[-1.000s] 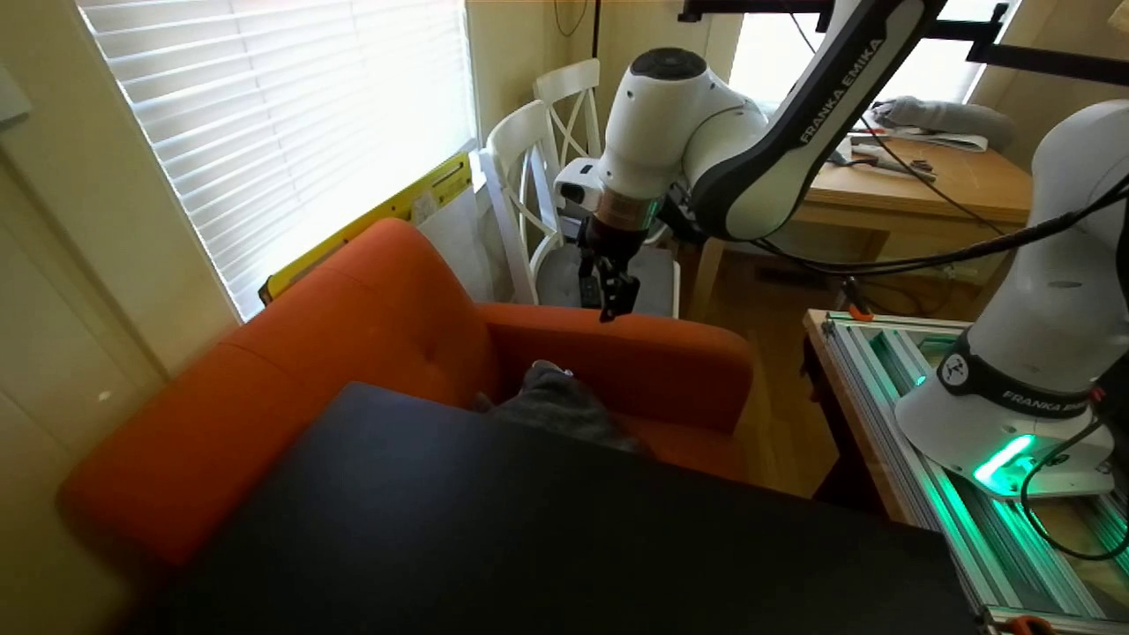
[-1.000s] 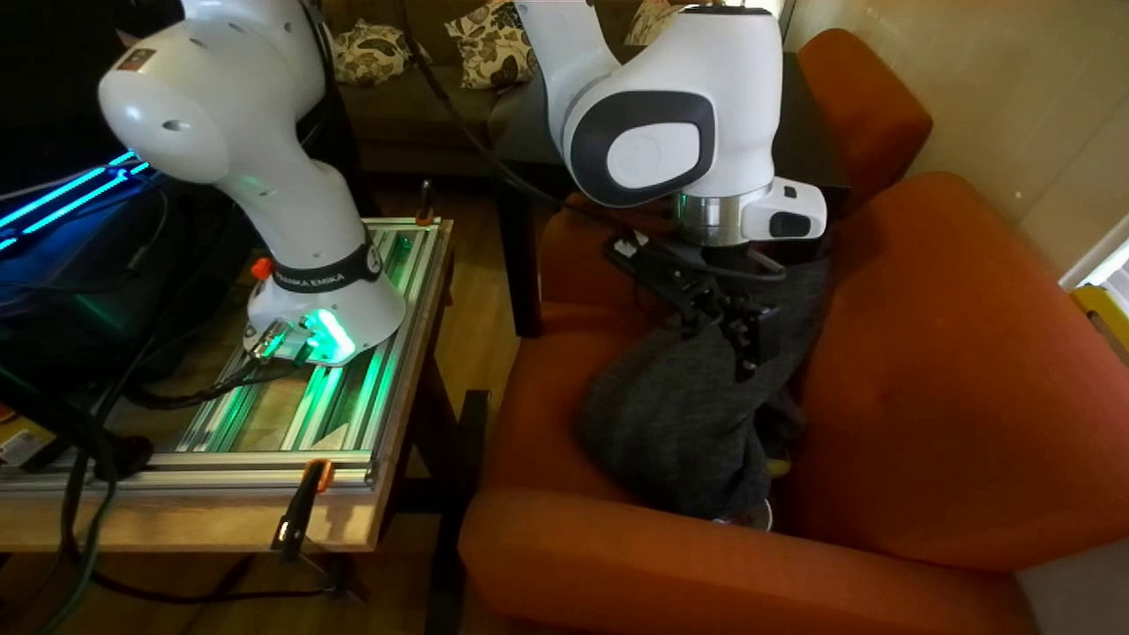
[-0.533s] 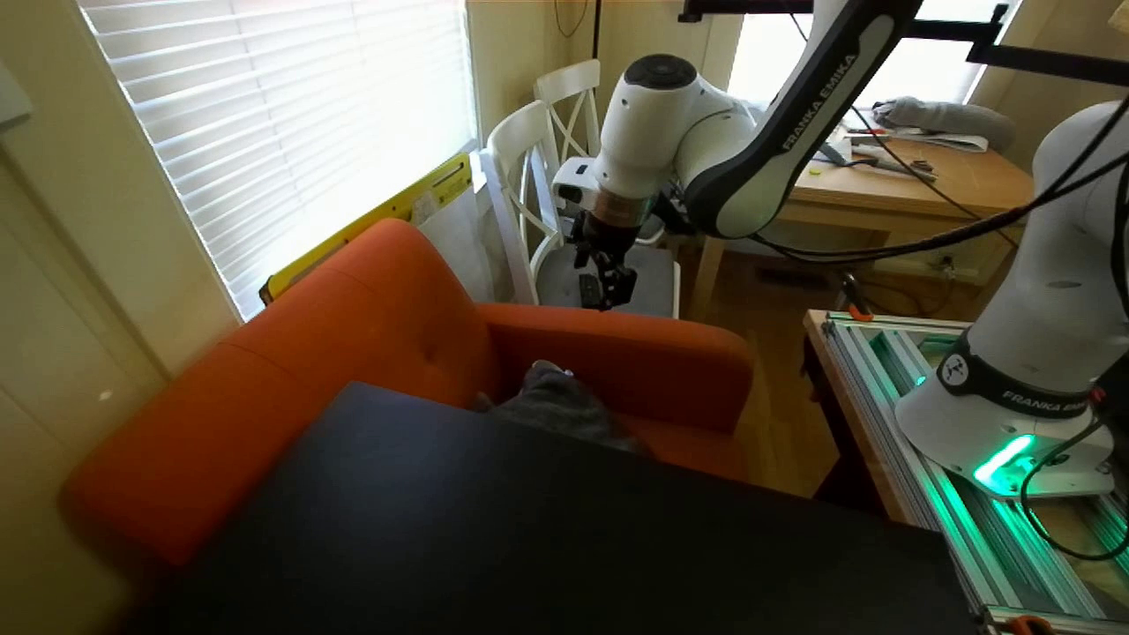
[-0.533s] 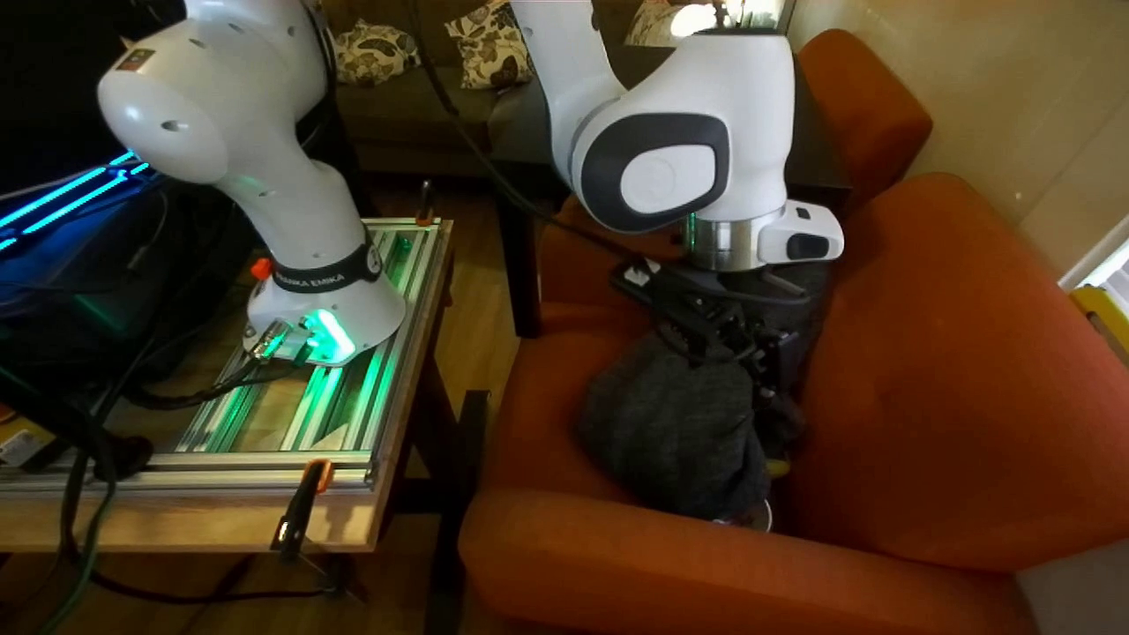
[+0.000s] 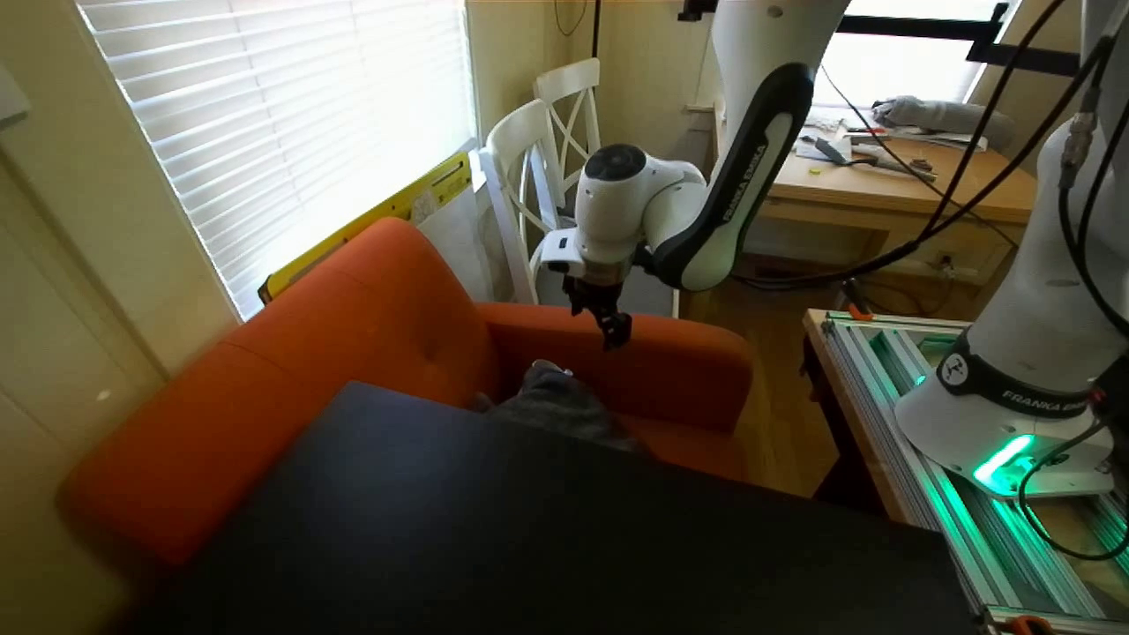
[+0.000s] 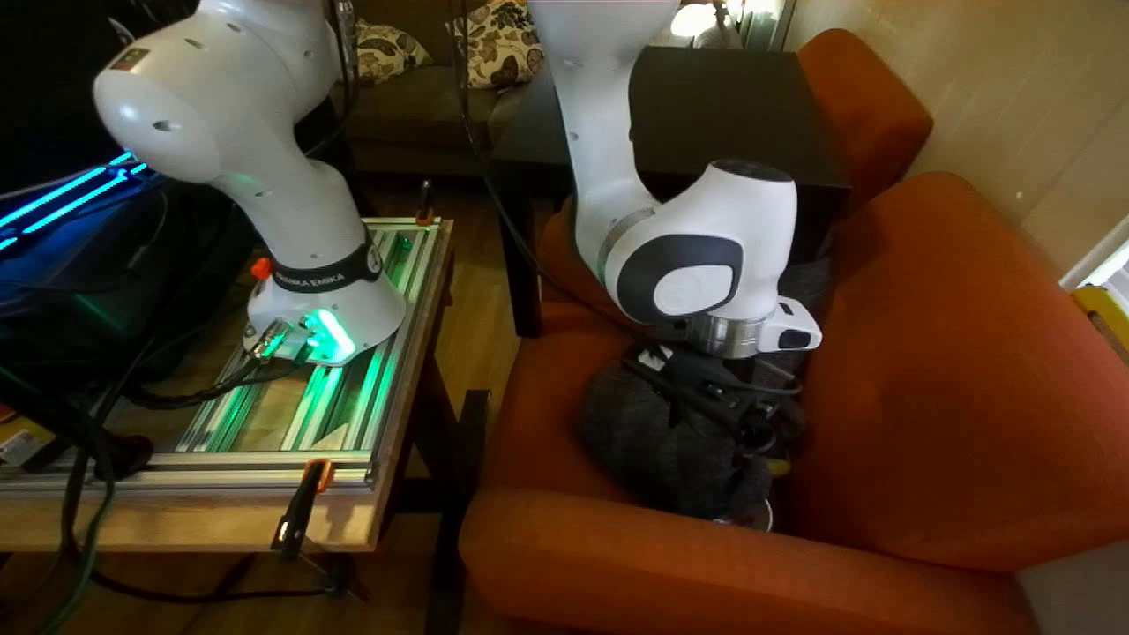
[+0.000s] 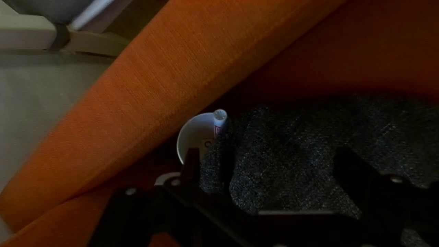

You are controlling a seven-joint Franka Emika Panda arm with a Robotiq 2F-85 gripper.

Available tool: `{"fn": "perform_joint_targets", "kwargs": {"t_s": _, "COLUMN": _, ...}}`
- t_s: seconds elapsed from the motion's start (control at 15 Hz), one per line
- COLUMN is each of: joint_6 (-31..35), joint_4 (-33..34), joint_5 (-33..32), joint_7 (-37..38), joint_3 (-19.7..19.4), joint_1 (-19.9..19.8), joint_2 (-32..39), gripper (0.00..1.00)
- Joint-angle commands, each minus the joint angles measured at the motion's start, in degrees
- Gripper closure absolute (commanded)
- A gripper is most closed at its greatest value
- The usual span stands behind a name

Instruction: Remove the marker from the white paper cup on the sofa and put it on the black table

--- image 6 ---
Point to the dark couch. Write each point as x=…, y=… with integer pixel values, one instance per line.
x=401, y=119

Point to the black orange clamp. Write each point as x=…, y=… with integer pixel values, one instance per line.
x=424, y=210
x=302, y=507

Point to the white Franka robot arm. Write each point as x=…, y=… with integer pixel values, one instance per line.
x=269, y=177

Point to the orange fabric sofa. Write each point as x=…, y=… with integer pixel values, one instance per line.
x=938, y=411

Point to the dark grey cloth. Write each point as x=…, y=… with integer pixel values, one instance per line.
x=647, y=442

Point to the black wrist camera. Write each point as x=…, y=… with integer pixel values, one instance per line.
x=670, y=370

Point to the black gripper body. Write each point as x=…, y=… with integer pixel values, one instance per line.
x=743, y=399

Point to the orange round knob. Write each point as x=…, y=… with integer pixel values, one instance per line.
x=257, y=270

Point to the patterned throw pillow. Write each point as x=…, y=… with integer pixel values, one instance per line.
x=497, y=48
x=389, y=56

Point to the dark glossy box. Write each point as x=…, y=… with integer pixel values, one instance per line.
x=72, y=270

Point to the aluminium frame robot table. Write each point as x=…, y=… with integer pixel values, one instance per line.
x=328, y=411

